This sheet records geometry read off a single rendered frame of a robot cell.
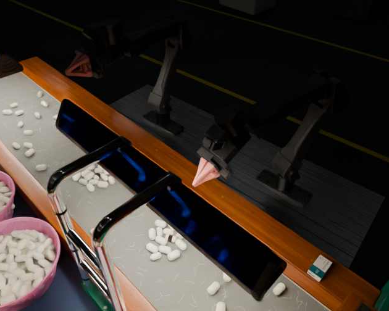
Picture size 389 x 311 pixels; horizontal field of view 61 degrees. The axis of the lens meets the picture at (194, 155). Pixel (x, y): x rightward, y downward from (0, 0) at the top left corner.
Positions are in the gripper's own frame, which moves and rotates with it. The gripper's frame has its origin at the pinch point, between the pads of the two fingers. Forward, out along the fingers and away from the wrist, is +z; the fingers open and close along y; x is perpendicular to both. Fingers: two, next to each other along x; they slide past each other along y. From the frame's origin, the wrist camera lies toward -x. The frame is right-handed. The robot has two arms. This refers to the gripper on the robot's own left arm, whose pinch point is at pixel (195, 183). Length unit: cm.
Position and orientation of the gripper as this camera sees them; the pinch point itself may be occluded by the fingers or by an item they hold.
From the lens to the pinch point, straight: 89.3
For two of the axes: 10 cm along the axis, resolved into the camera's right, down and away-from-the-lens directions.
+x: 3.3, 4.0, 8.5
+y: 6.6, 5.5, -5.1
